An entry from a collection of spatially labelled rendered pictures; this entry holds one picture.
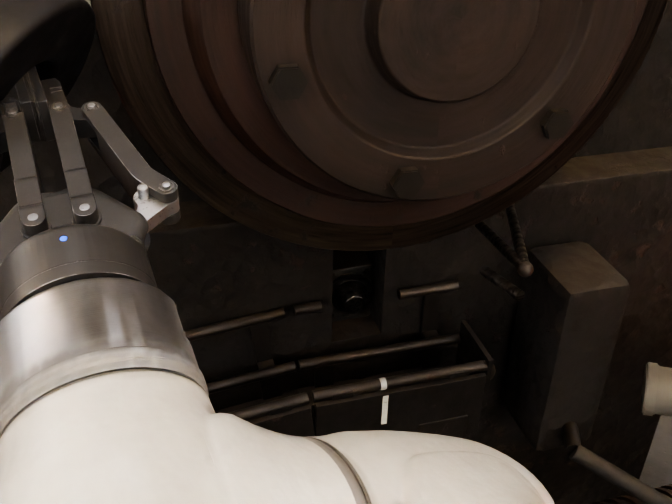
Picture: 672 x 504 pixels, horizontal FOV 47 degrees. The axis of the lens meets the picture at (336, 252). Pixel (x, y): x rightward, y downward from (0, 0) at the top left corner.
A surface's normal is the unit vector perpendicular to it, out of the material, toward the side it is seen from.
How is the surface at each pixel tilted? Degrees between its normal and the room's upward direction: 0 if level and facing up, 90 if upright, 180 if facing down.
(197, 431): 39
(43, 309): 25
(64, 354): 20
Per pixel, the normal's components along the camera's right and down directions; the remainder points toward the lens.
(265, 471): 0.59, -0.74
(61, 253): 0.02, -0.66
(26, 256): -0.34, -0.51
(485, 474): 0.35, -0.92
